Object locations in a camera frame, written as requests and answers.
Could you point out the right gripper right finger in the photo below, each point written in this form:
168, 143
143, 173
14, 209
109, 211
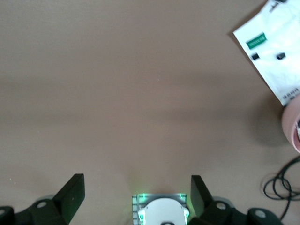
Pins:
201, 201

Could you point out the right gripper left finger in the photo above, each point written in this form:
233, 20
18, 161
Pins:
68, 199

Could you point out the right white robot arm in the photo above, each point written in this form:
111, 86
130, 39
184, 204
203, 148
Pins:
164, 211

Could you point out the pink bowl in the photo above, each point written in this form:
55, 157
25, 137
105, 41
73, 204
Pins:
289, 122

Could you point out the white plastic bag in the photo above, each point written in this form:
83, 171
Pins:
272, 47

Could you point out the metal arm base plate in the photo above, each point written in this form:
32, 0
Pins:
135, 206

